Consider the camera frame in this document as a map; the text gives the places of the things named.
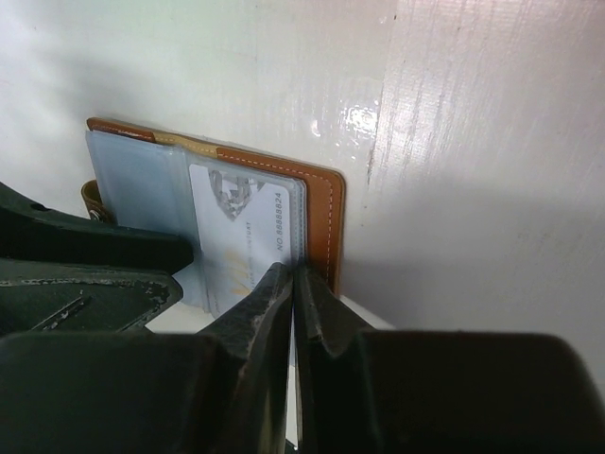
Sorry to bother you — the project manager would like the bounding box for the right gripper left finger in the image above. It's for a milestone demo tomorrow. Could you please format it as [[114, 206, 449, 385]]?
[[1, 263, 292, 453]]

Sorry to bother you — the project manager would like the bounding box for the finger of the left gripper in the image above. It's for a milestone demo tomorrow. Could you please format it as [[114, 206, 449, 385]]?
[[1, 184, 194, 274], [1, 259, 183, 334]]

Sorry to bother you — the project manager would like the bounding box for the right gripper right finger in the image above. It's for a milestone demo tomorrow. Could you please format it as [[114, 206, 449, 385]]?
[[293, 267, 604, 453]]

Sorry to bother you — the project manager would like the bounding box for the white diamond VIP card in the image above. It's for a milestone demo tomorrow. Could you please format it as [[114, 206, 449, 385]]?
[[189, 164, 295, 315]]

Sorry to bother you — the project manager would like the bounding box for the brown leather card holder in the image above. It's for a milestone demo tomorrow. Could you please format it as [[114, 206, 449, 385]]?
[[86, 117, 346, 295]]

